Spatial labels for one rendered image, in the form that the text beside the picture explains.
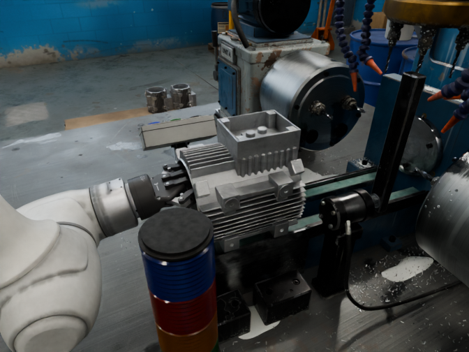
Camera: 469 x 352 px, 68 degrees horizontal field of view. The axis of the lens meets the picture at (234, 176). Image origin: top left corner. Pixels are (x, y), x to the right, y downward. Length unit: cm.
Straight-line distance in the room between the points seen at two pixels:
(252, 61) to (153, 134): 42
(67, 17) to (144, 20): 113
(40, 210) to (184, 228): 35
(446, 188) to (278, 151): 27
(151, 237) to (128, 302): 51
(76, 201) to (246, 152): 28
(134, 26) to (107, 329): 574
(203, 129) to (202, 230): 55
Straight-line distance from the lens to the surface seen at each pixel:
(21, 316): 44
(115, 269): 85
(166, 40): 642
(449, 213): 62
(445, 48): 103
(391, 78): 96
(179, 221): 29
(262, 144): 59
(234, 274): 71
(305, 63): 98
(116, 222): 59
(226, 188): 57
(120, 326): 76
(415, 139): 92
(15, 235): 45
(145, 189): 59
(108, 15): 616
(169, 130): 80
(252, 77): 109
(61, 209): 58
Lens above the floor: 140
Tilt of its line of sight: 33 degrees down
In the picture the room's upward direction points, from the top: straight up
